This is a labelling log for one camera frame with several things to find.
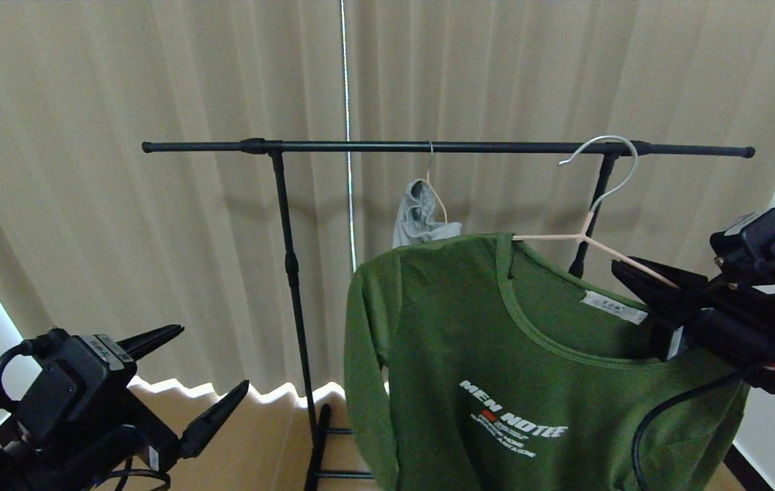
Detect green garment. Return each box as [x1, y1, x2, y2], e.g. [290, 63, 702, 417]
[345, 233, 750, 491]

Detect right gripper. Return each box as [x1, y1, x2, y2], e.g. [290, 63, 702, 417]
[650, 286, 775, 372]

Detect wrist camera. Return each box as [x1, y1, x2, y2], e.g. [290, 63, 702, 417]
[16, 333, 137, 447]
[710, 208, 775, 316]

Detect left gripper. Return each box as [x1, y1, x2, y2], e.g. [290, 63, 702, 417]
[40, 325, 250, 491]

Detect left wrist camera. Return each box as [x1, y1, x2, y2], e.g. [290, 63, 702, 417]
[16, 333, 137, 447]

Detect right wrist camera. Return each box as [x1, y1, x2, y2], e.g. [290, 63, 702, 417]
[710, 208, 775, 316]

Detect beige curtain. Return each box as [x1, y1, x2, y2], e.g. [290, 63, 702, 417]
[0, 0, 775, 410]

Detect pale grey shorts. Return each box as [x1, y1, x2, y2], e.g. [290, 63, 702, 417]
[393, 179, 462, 248]

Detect black clothes rack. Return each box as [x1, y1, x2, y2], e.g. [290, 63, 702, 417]
[142, 138, 757, 491]

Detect pink clothes hanger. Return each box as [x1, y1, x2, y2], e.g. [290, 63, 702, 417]
[512, 135, 680, 291]
[424, 141, 450, 226]

